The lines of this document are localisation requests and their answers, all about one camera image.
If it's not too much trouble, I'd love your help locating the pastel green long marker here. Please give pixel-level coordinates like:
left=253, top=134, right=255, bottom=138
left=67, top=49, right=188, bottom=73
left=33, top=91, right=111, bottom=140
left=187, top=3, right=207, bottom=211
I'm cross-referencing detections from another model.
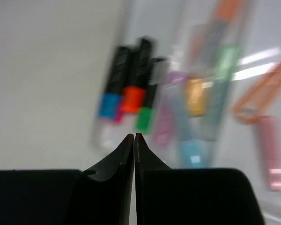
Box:
left=202, top=45, right=240, bottom=141

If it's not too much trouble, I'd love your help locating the pastel light blue marker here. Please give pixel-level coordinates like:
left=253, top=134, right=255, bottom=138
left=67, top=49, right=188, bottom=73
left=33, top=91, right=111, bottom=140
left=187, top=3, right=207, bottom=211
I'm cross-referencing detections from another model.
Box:
left=169, top=95, right=207, bottom=169

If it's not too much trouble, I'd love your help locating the black highlighter blue cap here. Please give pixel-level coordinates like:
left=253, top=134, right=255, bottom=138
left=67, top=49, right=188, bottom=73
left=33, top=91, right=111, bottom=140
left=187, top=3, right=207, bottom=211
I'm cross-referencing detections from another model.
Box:
left=98, top=46, right=132, bottom=120

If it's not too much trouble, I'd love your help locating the white compartment organizer tray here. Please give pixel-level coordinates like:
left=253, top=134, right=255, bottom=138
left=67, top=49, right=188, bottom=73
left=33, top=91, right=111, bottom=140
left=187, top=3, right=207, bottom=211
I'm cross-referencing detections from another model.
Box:
left=94, top=0, right=281, bottom=225

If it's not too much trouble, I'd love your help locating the clear marker yellow cap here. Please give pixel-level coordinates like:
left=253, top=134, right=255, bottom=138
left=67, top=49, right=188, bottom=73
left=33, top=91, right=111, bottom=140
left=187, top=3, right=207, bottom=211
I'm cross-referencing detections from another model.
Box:
left=185, top=23, right=208, bottom=117

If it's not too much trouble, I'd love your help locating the black highlighter green cap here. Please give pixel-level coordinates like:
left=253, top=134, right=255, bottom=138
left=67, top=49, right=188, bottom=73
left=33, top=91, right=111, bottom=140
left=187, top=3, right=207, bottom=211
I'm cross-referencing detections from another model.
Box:
left=135, top=57, right=167, bottom=134

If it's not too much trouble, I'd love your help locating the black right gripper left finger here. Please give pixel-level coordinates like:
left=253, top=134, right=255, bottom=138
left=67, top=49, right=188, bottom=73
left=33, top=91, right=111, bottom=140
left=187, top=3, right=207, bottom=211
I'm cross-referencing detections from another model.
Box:
left=84, top=134, right=134, bottom=225

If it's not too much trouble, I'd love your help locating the pastel pink marker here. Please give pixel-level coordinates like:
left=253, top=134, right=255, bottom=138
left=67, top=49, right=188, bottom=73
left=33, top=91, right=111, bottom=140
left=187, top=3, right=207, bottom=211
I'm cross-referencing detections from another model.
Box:
left=255, top=116, right=281, bottom=192

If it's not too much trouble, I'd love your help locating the black highlighter orange cap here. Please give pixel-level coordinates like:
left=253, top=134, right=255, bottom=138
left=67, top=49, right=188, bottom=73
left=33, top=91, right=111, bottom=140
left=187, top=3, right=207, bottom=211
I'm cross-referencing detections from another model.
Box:
left=121, top=36, right=155, bottom=114

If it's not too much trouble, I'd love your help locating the pastel purple marker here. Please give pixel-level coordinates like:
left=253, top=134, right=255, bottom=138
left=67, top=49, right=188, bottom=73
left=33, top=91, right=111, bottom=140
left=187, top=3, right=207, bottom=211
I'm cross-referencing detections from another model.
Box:
left=152, top=71, right=189, bottom=147

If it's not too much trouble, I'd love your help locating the orange short marker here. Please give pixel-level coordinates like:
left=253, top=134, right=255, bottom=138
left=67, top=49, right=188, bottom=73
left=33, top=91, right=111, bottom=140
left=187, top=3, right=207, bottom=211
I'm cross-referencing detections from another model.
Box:
left=232, top=62, right=281, bottom=123

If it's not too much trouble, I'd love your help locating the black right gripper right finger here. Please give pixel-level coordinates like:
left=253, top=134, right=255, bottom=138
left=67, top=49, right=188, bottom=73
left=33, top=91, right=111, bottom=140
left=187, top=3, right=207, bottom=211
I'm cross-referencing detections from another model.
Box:
left=134, top=133, right=173, bottom=225

